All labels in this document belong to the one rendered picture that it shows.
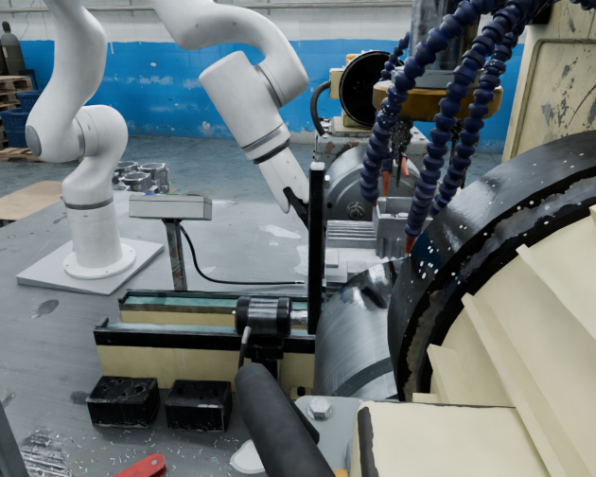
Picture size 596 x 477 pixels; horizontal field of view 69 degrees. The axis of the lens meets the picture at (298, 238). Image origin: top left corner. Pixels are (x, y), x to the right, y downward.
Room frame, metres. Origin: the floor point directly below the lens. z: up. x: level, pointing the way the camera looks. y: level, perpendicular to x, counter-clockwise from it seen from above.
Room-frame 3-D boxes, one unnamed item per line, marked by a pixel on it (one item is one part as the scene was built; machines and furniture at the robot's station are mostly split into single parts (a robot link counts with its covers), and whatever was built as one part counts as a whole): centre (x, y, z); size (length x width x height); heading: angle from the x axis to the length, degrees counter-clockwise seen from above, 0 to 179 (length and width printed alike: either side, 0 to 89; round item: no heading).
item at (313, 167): (0.54, -0.02, 1.12); 0.04 x 0.03 x 0.26; 86
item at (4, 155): (5.62, 3.07, 0.39); 1.20 x 0.80 x 0.79; 85
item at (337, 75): (1.30, -0.17, 1.16); 0.33 x 0.26 x 0.42; 176
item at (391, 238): (0.66, -0.19, 1.11); 0.12 x 0.11 x 0.07; 85
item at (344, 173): (1.02, -0.18, 1.04); 0.37 x 0.25 x 0.25; 176
